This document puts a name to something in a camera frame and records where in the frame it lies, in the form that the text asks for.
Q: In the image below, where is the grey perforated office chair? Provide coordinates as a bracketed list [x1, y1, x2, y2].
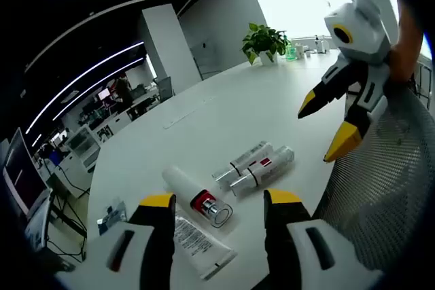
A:
[311, 82, 435, 276]

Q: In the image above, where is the white skincare bottle red collar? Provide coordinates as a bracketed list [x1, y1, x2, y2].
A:
[161, 165, 234, 229]

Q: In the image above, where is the grey swivel chair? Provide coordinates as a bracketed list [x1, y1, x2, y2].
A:
[156, 77, 174, 101]

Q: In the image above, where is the white storage cabinet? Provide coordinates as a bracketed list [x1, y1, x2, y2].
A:
[66, 125, 101, 174]

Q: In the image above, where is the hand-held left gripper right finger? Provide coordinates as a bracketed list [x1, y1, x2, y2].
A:
[263, 188, 385, 290]

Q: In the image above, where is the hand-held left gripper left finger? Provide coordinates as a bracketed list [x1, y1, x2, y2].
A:
[56, 192, 177, 290]

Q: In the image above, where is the ceiling light strip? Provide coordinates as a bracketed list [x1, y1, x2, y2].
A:
[52, 58, 144, 120]
[25, 41, 146, 134]

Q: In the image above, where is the green translucent bottle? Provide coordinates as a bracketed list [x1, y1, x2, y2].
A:
[284, 31, 297, 62]

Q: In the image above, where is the person's right hand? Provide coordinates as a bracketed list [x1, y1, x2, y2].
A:
[383, 40, 422, 84]

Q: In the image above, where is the potted green plant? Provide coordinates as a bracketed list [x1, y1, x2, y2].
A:
[241, 23, 290, 66]

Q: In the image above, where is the white skincare tube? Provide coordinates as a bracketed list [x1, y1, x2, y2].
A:
[173, 206, 238, 280]

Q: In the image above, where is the green black foil pouch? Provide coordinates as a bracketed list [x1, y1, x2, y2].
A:
[97, 198, 128, 235]

